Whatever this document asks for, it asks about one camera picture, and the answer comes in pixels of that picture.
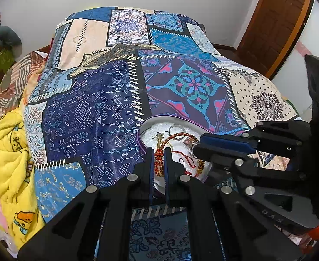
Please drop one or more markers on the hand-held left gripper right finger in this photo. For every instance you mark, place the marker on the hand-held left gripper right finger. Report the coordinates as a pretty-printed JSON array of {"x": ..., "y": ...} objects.
[{"x": 167, "y": 174}]

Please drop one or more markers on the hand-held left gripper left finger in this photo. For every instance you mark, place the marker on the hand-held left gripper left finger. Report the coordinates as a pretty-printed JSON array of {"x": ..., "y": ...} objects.
[{"x": 150, "y": 174}]

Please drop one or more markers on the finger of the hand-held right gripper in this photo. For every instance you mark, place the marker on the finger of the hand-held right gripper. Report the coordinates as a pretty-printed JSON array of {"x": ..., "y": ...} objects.
[
  {"x": 224, "y": 143},
  {"x": 246, "y": 171}
]

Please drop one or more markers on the gold key pendant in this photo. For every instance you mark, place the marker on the gold key pendant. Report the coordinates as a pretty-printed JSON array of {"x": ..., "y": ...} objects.
[{"x": 159, "y": 141}]

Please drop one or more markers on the silver hoop earring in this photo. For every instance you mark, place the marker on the silver hoop earring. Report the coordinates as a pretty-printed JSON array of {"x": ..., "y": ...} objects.
[{"x": 171, "y": 127}]

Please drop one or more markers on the patchwork blanket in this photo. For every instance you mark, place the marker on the patchwork blanket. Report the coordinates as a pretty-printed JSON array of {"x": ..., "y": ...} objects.
[{"x": 94, "y": 108}]

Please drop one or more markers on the wooden door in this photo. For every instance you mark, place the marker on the wooden door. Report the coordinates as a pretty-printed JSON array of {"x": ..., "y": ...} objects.
[{"x": 273, "y": 24}]

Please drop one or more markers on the yellow fleece blanket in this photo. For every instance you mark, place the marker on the yellow fleece blanket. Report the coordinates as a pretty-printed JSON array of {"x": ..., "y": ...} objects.
[{"x": 10, "y": 155}]

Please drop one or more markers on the striped orange beige blanket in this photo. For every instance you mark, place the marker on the striped orange beige blanket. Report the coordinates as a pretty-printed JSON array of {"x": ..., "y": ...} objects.
[{"x": 12, "y": 87}]

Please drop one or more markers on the dark green pillow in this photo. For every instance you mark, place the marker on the dark green pillow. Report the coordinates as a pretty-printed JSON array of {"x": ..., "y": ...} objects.
[{"x": 7, "y": 39}]

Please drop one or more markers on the pink wall sticker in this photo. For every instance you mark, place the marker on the pink wall sticker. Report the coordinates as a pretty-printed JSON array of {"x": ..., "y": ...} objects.
[{"x": 303, "y": 48}]

